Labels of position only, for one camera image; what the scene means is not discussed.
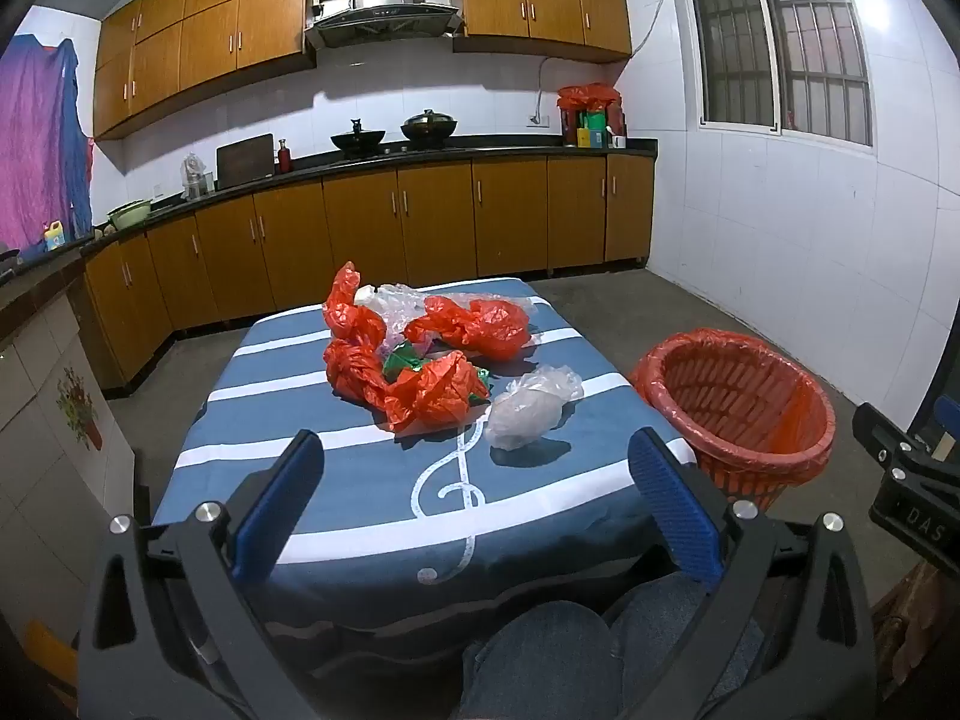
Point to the green printed plastic bag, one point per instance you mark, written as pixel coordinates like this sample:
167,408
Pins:
401,365

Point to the wooden base cabinets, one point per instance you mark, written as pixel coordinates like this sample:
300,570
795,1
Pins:
435,217

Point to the green box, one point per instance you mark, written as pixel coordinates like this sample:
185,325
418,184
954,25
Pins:
596,124

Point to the dark wooden cutting board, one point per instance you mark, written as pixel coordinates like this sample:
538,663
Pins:
244,161

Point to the red plastic basket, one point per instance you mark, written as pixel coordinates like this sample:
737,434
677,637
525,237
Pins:
750,487

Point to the clear jar with bag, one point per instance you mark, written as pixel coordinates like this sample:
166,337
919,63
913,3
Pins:
195,178

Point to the black wok with lid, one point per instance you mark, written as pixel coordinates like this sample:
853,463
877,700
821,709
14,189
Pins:
429,126

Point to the green basin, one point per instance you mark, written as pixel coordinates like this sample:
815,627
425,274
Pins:
129,216

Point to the clear bubble wrap sheet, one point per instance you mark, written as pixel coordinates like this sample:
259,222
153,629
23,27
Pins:
397,304

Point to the blue striped tablecloth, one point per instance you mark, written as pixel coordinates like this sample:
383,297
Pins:
360,495

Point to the bin with orange bag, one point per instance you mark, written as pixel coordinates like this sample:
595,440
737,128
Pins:
652,382

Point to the person's left leg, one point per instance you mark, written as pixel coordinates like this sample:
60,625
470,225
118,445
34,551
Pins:
540,660

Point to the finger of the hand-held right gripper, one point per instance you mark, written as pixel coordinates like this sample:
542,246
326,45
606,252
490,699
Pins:
877,427

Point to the red bag on boxes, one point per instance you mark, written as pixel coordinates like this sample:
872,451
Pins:
589,96

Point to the purple and blue cloth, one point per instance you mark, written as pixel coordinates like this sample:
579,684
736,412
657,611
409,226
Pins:
37,150

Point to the black kitchen countertop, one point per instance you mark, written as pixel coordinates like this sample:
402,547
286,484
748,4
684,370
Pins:
450,150

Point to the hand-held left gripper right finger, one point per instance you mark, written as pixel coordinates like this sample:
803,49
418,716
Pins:
671,502

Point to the wooden wall cabinets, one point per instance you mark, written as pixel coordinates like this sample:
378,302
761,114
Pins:
210,22

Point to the red bottle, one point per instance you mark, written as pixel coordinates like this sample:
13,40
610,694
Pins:
285,159

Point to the person's leg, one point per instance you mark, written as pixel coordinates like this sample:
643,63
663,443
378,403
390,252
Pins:
540,660
675,630

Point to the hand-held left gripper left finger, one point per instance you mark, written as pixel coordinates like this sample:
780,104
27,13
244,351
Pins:
277,510

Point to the yellow detergent bottle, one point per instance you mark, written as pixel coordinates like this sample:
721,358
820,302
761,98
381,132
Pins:
54,238

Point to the barred window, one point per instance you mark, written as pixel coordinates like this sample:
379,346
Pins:
780,37

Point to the red bag on counter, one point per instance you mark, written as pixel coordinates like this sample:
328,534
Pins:
570,127

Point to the steel range hood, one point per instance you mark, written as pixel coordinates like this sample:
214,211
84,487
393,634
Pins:
382,11

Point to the open black wok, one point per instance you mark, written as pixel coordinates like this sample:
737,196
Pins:
358,139

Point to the red plastic bag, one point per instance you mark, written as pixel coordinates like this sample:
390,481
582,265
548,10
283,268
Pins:
351,304
480,326
352,371
439,390

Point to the clear bag with white contents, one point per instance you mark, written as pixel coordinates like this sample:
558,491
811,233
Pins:
525,412

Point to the person's right leg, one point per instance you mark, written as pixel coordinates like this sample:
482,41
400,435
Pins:
675,630

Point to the flower sticker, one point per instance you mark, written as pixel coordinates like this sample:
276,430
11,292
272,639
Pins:
79,405

